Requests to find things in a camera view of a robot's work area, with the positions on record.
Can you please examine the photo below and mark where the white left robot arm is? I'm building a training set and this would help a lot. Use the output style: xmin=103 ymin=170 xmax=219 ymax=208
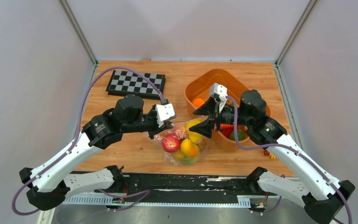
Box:
xmin=19 ymin=95 xmax=176 ymax=211

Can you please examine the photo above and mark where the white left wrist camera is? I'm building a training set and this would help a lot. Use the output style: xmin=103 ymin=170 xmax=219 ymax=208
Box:
xmin=155 ymin=103 xmax=177 ymax=127

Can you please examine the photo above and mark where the green toy lime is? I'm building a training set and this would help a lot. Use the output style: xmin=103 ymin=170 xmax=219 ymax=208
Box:
xmin=229 ymin=130 xmax=246 ymax=141

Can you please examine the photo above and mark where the orange plastic basket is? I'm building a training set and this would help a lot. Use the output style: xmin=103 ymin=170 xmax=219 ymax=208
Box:
xmin=184 ymin=68 xmax=272 ymax=152

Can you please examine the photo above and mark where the clear zip top bag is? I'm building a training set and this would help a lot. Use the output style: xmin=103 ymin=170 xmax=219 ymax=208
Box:
xmin=151 ymin=117 xmax=210 ymax=166

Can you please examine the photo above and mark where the red toy apple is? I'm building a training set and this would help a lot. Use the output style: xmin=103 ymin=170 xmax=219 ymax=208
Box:
xmin=161 ymin=134 xmax=181 ymax=153

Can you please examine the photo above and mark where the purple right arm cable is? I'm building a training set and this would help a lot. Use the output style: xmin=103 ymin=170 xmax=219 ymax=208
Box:
xmin=226 ymin=96 xmax=353 ymax=224

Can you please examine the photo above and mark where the yellow brick toy car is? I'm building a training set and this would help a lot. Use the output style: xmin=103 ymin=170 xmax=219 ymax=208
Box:
xmin=263 ymin=150 xmax=276 ymax=159

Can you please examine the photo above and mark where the green toy cabbage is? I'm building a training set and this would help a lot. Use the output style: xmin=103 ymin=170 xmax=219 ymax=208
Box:
xmin=181 ymin=157 xmax=198 ymax=165

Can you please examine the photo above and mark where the red toy chili pepper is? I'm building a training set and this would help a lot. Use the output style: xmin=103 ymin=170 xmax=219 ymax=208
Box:
xmin=220 ymin=124 xmax=241 ymax=132

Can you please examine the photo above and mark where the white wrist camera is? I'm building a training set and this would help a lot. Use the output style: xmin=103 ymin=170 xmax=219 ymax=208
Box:
xmin=155 ymin=103 xmax=177 ymax=127
xmin=209 ymin=83 xmax=228 ymax=113

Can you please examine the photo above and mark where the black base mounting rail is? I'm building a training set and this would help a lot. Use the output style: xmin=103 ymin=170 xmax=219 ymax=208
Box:
xmin=94 ymin=172 xmax=278 ymax=205

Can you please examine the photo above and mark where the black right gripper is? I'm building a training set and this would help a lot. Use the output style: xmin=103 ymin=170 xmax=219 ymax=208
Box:
xmin=189 ymin=97 xmax=252 ymax=138

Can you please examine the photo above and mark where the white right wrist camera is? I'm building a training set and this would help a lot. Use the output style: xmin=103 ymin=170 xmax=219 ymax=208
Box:
xmin=209 ymin=83 xmax=228 ymax=113

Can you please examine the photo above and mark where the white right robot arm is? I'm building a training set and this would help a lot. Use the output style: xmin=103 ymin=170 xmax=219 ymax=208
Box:
xmin=190 ymin=90 xmax=355 ymax=224

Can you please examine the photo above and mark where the orange toy fruit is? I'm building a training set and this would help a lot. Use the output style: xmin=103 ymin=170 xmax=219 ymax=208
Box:
xmin=192 ymin=98 xmax=205 ymax=108

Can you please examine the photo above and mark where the black white checkerboard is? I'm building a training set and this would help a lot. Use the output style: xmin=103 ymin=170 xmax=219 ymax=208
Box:
xmin=106 ymin=70 xmax=160 ymax=100

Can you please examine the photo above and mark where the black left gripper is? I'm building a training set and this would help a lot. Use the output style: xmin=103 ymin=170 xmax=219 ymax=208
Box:
xmin=123 ymin=104 xmax=174 ymax=140

